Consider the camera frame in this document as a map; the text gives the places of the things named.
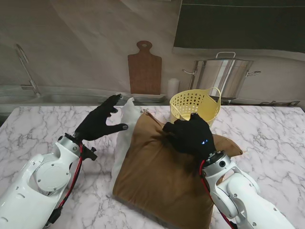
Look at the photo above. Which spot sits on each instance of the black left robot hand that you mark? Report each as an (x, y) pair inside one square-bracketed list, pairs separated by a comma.
[(95, 126)]

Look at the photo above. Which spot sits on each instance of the brown pillowcase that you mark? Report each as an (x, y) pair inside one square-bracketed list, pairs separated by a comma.
[(155, 171)]

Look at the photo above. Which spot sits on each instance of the large steel stock pot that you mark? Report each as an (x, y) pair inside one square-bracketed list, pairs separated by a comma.
[(214, 76)]

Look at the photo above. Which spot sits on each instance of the chrome kitchen faucet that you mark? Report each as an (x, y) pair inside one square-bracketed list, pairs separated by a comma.
[(35, 89)]

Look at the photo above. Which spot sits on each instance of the black stove grate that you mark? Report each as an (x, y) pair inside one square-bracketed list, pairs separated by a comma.
[(281, 103)]

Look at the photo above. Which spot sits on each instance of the steel kitchen sink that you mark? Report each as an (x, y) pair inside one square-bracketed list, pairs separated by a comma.
[(59, 98)]

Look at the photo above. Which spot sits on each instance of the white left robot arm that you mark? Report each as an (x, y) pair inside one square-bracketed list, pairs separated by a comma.
[(43, 176)]

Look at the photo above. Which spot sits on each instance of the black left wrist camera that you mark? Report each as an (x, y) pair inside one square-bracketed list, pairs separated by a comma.
[(91, 155)]

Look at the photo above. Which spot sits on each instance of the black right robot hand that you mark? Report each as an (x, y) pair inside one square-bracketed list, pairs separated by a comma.
[(190, 136)]

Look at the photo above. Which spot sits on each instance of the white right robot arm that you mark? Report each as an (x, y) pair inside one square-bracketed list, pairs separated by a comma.
[(238, 190)]

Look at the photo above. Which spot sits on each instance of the brown wooden cutting board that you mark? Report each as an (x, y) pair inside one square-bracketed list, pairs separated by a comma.
[(144, 71)]

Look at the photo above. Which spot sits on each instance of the white pillar candle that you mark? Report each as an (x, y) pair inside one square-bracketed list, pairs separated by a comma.
[(173, 87)]

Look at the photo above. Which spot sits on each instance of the dark range hood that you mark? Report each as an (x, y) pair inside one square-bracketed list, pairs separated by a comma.
[(238, 23)]

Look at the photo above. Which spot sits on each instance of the yellow perforated laundry basket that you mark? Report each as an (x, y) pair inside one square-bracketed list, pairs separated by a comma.
[(209, 112)]

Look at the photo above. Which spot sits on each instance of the white pillow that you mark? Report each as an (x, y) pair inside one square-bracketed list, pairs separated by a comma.
[(126, 119)]

